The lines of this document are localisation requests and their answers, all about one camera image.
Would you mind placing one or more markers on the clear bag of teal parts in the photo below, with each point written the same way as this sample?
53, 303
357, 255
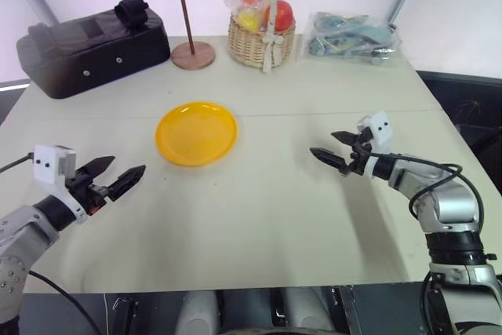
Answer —
349, 37

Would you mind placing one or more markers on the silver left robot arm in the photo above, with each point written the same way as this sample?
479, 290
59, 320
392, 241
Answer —
21, 233

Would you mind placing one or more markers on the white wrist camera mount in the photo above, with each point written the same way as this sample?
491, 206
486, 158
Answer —
380, 129
47, 164

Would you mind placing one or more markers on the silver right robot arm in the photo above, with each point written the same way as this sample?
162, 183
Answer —
451, 205

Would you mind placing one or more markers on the black fabric case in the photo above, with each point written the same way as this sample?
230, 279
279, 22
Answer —
98, 60

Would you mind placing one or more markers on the yellow plastic plate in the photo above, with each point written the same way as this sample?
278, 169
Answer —
196, 133

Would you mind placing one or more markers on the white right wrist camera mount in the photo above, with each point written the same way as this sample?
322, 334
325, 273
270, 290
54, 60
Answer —
380, 129

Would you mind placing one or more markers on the black side furniture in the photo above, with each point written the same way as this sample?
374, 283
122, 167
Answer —
466, 115

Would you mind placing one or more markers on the grey rounded shape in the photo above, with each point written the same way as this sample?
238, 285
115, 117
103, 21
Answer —
198, 311

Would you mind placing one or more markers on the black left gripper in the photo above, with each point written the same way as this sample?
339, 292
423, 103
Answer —
84, 191

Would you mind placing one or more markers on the red apple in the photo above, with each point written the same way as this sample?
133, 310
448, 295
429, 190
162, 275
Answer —
284, 16

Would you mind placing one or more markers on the yellow fruit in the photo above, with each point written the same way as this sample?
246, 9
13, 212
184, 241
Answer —
248, 20

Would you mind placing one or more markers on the brown wooden round-base stand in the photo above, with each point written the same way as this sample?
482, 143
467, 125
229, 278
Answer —
193, 56

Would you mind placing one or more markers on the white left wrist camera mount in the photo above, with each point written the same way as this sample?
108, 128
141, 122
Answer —
47, 164

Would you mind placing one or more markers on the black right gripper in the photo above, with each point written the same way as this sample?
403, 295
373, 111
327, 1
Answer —
359, 152

